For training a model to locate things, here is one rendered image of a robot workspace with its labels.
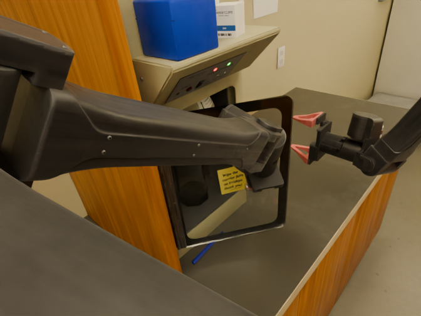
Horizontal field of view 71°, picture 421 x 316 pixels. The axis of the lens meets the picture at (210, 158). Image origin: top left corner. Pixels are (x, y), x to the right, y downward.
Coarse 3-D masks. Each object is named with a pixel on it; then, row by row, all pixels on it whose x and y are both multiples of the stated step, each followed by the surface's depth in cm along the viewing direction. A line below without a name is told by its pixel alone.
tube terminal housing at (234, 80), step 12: (120, 0) 48; (132, 0) 50; (228, 0) 66; (132, 12) 51; (132, 24) 51; (132, 36) 52; (132, 48) 53; (240, 72) 77; (216, 84) 72; (228, 84) 75; (240, 84) 79; (192, 96) 67; (204, 96) 70; (228, 96) 81; (240, 96) 81; (180, 108) 66; (180, 252) 84
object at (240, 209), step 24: (288, 96) 63; (288, 120) 66; (288, 144) 69; (192, 168) 67; (216, 168) 69; (288, 168) 73; (192, 192) 71; (216, 192) 73; (240, 192) 74; (264, 192) 76; (192, 216) 75; (216, 216) 77; (240, 216) 79; (264, 216) 80; (192, 240) 80; (216, 240) 82
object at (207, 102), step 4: (200, 100) 74; (204, 100) 75; (208, 100) 76; (196, 104) 73; (200, 104) 74; (204, 104) 75; (208, 104) 76; (212, 104) 78; (184, 108) 72; (188, 108) 72; (192, 108) 73; (196, 108) 73; (200, 108) 74
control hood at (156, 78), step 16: (256, 32) 62; (272, 32) 62; (224, 48) 54; (240, 48) 57; (256, 48) 65; (144, 64) 51; (160, 64) 48; (176, 64) 47; (192, 64) 49; (208, 64) 54; (240, 64) 68; (144, 80) 53; (160, 80) 50; (176, 80) 51; (144, 96) 56; (160, 96) 53
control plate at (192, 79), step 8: (240, 56) 62; (216, 64) 57; (224, 64) 60; (232, 64) 63; (200, 72) 55; (208, 72) 58; (216, 72) 61; (184, 80) 53; (192, 80) 56; (200, 80) 59; (216, 80) 67; (176, 88) 54; (184, 88) 57; (192, 88) 61; (176, 96) 58
